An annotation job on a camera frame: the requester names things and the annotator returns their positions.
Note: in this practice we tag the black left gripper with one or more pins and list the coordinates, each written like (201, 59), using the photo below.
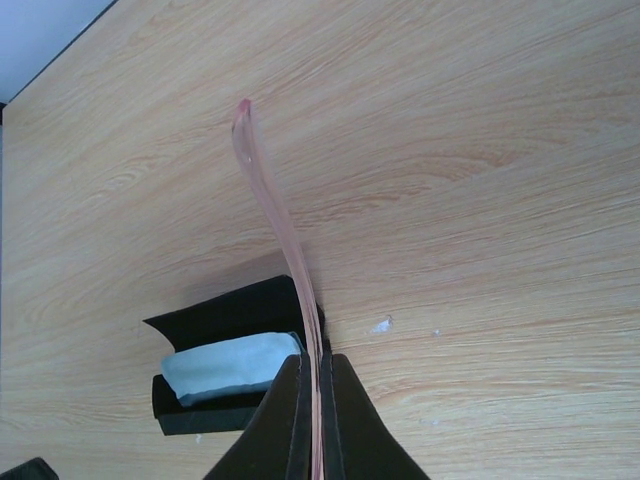
(34, 469)

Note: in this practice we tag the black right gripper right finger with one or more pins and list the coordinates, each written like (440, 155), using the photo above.
(357, 444)

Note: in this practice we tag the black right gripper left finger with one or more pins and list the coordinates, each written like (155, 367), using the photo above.
(276, 444)

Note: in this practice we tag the light blue cleaning cloth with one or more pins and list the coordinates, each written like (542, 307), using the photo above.
(242, 365)

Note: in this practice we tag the black sunglasses case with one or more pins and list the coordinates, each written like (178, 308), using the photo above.
(266, 306)

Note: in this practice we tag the pink sunglasses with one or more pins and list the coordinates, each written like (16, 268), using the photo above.
(251, 154)

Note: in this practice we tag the white tape scrap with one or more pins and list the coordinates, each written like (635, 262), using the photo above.
(384, 326)

